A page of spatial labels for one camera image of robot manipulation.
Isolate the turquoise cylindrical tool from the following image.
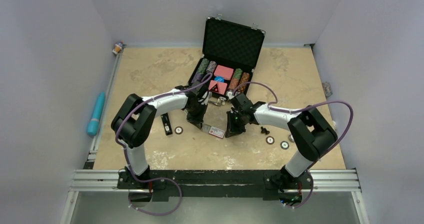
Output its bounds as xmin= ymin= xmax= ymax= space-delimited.
xmin=86 ymin=92 xmax=106 ymax=137

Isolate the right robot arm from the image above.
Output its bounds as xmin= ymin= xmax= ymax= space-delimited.
xmin=225 ymin=93 xmax=338 ymax=188

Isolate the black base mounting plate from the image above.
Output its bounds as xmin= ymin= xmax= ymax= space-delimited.
xmin=117 ymin=169 xmax=313 ymax=205

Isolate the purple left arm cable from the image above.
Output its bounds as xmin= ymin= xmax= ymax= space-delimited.
xmin=114 ymin=72 xmax=214 ymax=184

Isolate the black poker chip case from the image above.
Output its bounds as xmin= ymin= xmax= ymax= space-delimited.
xmin=187 ymin=17 xmax=266 ymax=107

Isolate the grey poker chip stack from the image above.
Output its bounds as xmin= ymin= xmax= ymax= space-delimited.
xmin=288 ymin=135 xmax=295 ymax=143

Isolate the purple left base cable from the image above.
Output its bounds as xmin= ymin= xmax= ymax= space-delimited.
xmin=128 ymin=177 xmax=183 ymax=217

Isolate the black stapler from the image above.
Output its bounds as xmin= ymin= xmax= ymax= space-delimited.
xmin=160 ymin=113 xmax=173 ymax=136

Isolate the orange small bottle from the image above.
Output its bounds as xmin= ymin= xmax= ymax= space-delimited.
xmin=112 ymin=41 xmax=125 ymax=55

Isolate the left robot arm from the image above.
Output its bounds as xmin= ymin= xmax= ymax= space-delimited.
xmin=111 ymin=81 xmax=210 ymax=189

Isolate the green white poker chip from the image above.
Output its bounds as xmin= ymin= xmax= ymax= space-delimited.
xmin=280 ymin=141 xmax=290 ymax=150

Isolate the red white poker chip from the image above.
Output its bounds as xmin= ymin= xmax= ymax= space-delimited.
xmin=265 ymin=136 xmax=275 ymax=145

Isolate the brown white poker chip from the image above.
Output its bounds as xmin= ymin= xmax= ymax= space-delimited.
xmin=174 ymin=126 xmax=184 ymax=135

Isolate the black screw knob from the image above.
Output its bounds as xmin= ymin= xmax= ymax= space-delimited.
xmin=260 ymin=126 xmax=270 ymax=135

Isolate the striped object at right wall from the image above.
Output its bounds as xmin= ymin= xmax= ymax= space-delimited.
xmin=321 ymin=82 xmax=333 ymax=98

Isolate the red white staple box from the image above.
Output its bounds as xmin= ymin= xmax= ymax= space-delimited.
xmin=201 ymin=124 xmax=225 ymax=139

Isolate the aluminium frame rail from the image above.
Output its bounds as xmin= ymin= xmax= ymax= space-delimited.
xmin=59 ymin=169 xmax=370 ymax=224

